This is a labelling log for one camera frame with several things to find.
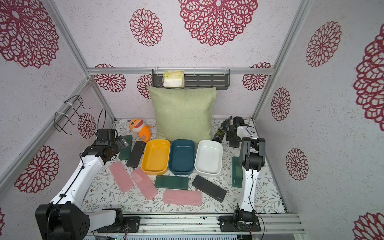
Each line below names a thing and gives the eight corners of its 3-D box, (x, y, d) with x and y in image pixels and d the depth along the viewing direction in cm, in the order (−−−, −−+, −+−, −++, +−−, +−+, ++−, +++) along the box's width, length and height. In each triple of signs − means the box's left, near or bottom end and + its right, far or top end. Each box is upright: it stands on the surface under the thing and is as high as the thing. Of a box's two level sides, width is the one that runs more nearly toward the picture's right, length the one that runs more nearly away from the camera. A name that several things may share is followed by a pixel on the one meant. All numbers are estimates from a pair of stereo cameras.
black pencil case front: (191, 185, 89) (191, 183, 87) (197, 175, 92) (197, 173, 91) (222, 203, 82) (222, 202, 81) (226, 191, 86) (227, 190, 84)
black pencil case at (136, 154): (126, 166, 97) (125, 165, 95) (136, 142, 109) (135, 140, 107) (137, 167, 96) (136, 166, 95) (146, 143, 108) (145, 141, 107)
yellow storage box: (140, 176, 93) (137, 171, 87) (147, 142, 109) (145, 136, 103) (169, 176, 93) (167, 171, 87) (172, 142, 109) (171, 136, 103)
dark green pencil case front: (154, 187, 88) (153, 186, 86) (157, 176, 92) (156, 174, 90) (188, 190, 87) (188, 188, 85) (189, 178, 91) (189, 176, 90)
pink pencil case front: (162, 205, 82) (161, 204, 80) (164, 190, 87) (163, 189, 85) (202, 205, 82) (202, 204, 80) (201, 190, 87) (201, 189, 85)
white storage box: (194, 177, 92) (195, 173, 87) (194, 145, 107) (194, 139, 102) (224, 177, 92) (226, 173, 87) (219, 145, 107) (221, 139, 102)
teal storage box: (169, 174, 93) (168, 170, 88) (172, 143, 107) (171, 139, 103) (195, 174, 93) (195, 170, 88) (194, 143, 107) (195, 139, 103)
